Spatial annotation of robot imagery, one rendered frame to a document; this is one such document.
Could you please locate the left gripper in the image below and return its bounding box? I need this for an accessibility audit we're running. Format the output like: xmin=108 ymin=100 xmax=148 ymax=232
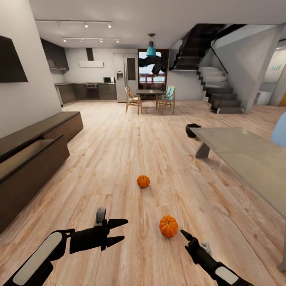
xmin=83 ymin=219 xmax=128 ymax=250

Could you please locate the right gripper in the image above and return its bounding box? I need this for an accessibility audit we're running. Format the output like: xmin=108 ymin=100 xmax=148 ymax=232
xmin=180 ymin=230 xmax=210 ymax=268

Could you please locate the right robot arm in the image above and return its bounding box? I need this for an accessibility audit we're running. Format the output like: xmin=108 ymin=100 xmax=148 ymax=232
xmin=180 ymin=230 xmax=254 ymax=286

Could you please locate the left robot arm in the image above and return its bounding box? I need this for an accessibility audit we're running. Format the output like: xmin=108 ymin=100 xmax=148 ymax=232
xmin=3 ymin=207 xmax=128 ymax=286

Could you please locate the cauldron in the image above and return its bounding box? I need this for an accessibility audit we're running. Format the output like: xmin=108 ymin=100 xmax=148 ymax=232
xmin=186 ymin=124 xmax=201 ymax=138

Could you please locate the pumpkin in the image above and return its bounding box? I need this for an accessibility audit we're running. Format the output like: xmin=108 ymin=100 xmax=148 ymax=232
xmin=159 ymin=216 xmax=178 ymax=238
xmin=137 ymin=175 xmax=150 ymax=188

